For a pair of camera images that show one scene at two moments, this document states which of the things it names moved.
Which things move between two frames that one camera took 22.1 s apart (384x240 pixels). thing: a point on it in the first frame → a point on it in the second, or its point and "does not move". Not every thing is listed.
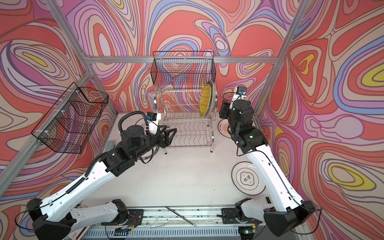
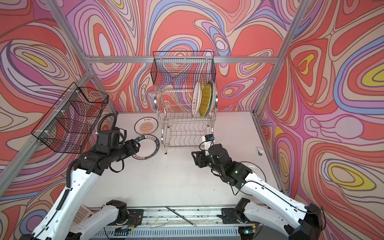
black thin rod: (181, 216) does not move
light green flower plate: (210, 109) does not move
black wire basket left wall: (68, 126) does not move
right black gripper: (224, 109) → (199, 160)
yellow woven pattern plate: (205, 100) does not move
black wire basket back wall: (183, 67) does not move
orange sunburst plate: (223, 128) → (196, 100)
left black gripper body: (149, 143) → (127, 149)
